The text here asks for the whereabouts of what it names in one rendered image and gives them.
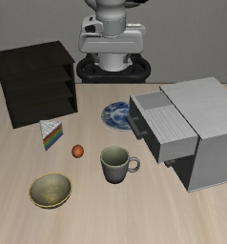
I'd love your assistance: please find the blue and white plate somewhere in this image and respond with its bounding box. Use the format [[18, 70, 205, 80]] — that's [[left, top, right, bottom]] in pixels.
[[100, 101, 134, 132]]

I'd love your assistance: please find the rainbow layered cake wedge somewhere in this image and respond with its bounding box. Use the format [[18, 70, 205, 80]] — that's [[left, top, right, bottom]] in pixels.
[[39, 119, 64, 152]]

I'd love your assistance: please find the dark slatted rack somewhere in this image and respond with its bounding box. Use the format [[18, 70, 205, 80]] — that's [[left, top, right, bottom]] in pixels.
[[0, 40, 79, 130]]

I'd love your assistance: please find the open grey cabinet drawer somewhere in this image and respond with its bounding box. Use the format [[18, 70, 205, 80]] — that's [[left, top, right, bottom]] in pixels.
[[127, 91, 200, 164]]

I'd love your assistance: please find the small orange fruit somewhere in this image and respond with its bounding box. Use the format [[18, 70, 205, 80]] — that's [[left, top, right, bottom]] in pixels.
[[71, 144, 85, 159]]

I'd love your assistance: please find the grey-green mug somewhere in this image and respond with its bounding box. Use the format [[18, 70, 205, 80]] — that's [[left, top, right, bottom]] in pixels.
[[99, 145, 141, 185]]

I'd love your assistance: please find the grey cabinet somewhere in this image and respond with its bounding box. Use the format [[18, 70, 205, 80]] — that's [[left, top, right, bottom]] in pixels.
[[158, 76, 227, 193]]

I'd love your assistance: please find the olive green bowl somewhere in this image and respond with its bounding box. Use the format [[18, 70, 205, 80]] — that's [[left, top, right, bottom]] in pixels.
[[29, 172, 72, 210]]

